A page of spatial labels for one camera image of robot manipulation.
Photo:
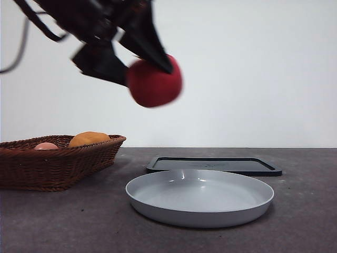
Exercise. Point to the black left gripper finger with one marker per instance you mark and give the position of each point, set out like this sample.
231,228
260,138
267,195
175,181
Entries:
150,39
100,62

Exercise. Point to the red tomato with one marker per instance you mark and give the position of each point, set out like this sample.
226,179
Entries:
155,87

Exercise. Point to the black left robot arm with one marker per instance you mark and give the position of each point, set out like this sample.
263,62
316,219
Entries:
79,15

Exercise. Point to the pink egg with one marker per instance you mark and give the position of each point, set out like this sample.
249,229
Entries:
46,146

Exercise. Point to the brown wicker basket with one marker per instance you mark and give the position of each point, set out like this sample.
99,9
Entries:
52,168

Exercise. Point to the black rectangular tray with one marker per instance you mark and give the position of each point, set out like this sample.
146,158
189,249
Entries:
237,164

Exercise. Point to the grey round plate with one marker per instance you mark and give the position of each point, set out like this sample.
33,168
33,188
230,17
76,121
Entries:
194,203

